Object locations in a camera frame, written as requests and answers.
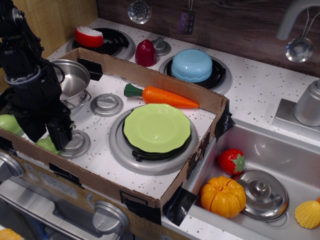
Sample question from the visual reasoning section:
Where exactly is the black front right burner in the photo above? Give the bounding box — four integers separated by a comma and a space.
122, 114, 192, 162

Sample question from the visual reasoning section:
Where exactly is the light green toy broccoli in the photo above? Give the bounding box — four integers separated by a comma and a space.
35, 134, 60, 155

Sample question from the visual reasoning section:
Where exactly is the metal sink basin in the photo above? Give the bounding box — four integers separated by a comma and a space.
185, 120, 320, 240

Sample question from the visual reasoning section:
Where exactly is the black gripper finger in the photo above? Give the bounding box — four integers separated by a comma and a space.
46, 119, 73, 151
16, 117, 47, 142

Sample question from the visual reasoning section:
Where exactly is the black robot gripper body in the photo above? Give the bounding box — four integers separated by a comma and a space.
4, 66, 71, 132

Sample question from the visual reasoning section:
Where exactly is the stainless steel pot lid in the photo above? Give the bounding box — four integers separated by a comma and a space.
232, 169, 290, 222

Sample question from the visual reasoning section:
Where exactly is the light green plastic plate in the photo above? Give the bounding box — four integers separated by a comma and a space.
123, 103, 191, 154

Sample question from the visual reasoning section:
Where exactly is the yellow toy corn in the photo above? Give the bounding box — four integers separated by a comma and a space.
294, 200, 320, 229

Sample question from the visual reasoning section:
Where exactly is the light blue plastic bowl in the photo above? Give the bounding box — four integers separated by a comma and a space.
170, 48, 213, 83

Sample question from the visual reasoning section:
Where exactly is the light green toy vegetable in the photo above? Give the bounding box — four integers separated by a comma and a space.
0, 114, 25, 137

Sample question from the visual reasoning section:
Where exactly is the orange toy pumpkin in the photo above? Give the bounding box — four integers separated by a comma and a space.
200, 176, 247, 219

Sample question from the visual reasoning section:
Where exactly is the hanging metal skimmer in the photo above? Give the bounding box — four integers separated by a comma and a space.
127, 0, 152, 25

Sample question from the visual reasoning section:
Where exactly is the red and white toy food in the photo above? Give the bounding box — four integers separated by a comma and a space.
74, 26, 104, 48

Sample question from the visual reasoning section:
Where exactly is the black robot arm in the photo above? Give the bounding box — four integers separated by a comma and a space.
0, 0, 73, 150

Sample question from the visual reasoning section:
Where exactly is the black rear right burner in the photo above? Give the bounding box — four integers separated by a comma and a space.
161, 58, 226, 89

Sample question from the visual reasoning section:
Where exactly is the silver oven knob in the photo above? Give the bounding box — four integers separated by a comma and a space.
0, 151, 25, 182
92, 200, 130, 235

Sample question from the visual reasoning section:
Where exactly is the silver toy faucet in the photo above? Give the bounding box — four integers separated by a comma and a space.
272, 0, 320, 141

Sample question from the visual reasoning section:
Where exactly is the hanging purple spatula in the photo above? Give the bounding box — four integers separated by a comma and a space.
177, 0, 196, 35

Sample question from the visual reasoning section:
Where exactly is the black burner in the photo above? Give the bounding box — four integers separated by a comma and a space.
122, 114, 192, 162
71, 28, 130, 56
161, 58, 226, 89

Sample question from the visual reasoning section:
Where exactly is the silver stove knob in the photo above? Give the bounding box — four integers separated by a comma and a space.
90, 93, 124, 118
151, 37, 171, 57
58, 130, 91, 160

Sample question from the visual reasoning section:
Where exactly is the hanging metal ladle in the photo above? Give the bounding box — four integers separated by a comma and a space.
285, 8, 315, 63

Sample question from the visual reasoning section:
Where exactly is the brown cardboard fence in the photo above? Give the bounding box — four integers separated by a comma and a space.
0, 48, 231, 222

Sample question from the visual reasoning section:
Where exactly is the red toy strawberry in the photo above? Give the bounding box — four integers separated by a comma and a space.
217, 148, 245, 175

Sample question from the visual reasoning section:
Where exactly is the black rear left burner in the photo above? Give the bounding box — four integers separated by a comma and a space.
71, 28, 130, 56

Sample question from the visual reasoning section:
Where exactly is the orange toy carrot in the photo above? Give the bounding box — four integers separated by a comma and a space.
124, 83, 199, 109

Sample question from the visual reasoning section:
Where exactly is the dark red toy vegetable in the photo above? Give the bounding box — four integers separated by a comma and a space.
135, 39, 157, 67

